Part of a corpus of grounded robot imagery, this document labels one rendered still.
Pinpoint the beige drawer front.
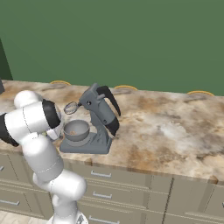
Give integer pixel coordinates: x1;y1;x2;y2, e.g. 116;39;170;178
0;152;19;182
0;186;33;214
82;183;151;208
62;162;153;189
77;202;147;224

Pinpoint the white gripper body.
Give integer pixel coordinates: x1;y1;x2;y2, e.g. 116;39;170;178
46;121;65;142

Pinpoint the beige cupboard door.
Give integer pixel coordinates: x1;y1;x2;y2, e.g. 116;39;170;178
204;184;224;224
163;177;216;224

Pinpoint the grey mixer bowl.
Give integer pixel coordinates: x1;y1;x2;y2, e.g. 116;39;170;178
63;119;91;143

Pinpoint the grey stand mixer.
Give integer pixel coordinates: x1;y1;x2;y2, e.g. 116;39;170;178
59;82;122;155

